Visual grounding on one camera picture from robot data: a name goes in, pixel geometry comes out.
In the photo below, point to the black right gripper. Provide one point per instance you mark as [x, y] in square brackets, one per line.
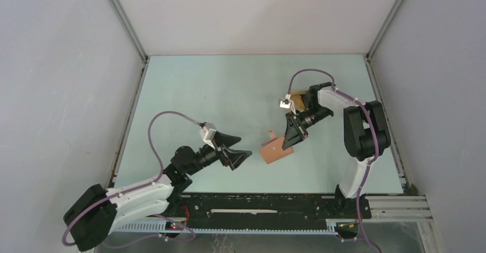
[294, 133]

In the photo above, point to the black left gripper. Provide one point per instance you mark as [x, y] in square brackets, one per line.
[235, 157]

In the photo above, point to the orange leather card holder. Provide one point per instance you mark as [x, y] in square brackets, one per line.
[272, 150]

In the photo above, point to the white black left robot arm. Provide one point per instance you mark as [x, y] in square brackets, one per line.
[98, 212]

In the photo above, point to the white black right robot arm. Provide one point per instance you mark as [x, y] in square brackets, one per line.
[365, 132]

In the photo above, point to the beige oval tray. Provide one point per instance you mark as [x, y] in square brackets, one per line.
[297, 98]

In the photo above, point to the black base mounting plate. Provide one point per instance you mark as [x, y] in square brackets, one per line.
[266, 210]

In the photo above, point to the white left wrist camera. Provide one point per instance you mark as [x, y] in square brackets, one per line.
[207, 133]

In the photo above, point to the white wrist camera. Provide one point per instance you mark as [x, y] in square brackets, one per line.
[207, 133]
[287, 103]

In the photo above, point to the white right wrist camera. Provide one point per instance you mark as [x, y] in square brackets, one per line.
[287, 103]

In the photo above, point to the white cable duct strip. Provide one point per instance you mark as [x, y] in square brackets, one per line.
[162, 226]

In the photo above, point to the aluminium frame rail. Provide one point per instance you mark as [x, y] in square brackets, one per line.
[129, 29]

